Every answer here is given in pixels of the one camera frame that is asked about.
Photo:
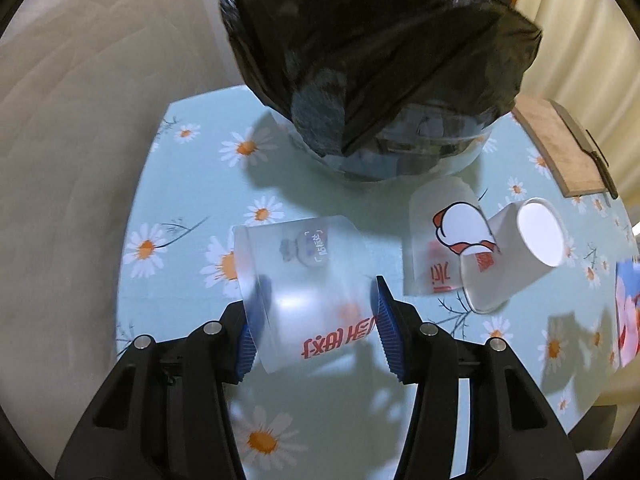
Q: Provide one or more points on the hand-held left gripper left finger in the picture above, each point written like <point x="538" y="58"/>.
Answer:
<point x="250" y="330"/>

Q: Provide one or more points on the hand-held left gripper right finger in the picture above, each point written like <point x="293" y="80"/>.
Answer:
<point x="390" y="330"/>

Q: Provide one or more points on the frosted plastic cup red print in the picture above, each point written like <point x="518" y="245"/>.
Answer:
<point x="310" y="285"/>

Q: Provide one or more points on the clear bin with black bag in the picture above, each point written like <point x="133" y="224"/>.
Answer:
<point x="400" y="60"/>

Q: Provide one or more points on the frosted plastic cup duck print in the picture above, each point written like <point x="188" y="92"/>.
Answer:
<point x="440" y="240"/>

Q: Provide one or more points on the blue daisy print tablecloth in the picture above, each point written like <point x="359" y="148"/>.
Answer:
<point x="190" y="200"/>

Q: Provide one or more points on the white paper cup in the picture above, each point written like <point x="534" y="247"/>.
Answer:
<point x="535" y="230"/>

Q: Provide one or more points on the pink printed packet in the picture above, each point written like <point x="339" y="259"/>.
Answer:
<point x="629" y="310"/>

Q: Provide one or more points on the beige sofa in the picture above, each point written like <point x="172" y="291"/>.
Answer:
<point x="75" y="160"/>

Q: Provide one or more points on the wooden cutting board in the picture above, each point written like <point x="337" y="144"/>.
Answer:
<point x="565" y="145"/>

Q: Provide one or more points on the cream curtain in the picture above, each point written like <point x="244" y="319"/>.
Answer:
<point x="590" y="60"/>

